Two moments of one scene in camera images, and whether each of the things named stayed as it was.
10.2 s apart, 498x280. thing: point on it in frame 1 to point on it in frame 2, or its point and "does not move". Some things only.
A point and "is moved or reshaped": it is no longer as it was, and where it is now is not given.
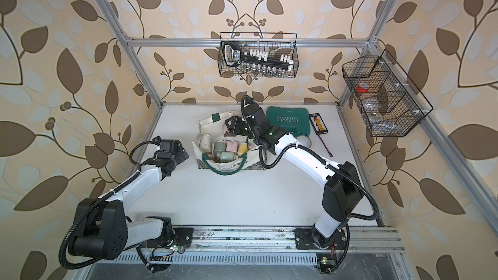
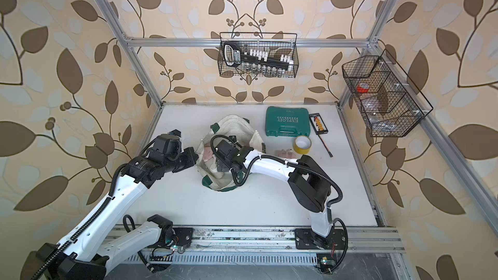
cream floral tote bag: x=222 y=150 is moved or reshaped
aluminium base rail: x=283 y=240 does not move
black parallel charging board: x=318 y=125 does not move
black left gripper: x=181 y=154 to x=190 y=160
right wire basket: x=390 y=104 does not move
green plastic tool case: x=295 y=120 does not move
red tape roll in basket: x=362 y=87 does not move
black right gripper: x=236 y=126 to x=221 y=165
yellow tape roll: x=304 y=140 does not move
